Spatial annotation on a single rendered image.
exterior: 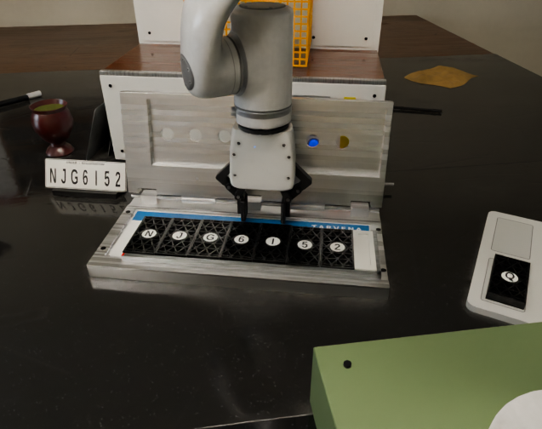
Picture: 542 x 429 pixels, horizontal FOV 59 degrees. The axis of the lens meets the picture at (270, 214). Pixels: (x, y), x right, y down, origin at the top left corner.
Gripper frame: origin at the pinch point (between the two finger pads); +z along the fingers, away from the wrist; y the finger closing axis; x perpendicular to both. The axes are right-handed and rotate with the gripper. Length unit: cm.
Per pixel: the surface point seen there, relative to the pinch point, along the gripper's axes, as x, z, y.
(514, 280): -11.2, 2.1, 37.1
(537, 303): -14.4, 3.4, 39.5
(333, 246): -7.6, 1.0, 11.6
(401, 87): 81, 4, 32
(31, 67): 88, 4, -91
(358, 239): -5.1, 1.2, 15.5
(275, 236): -5.8, 1.0, 2.5
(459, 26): 203, 11, 76
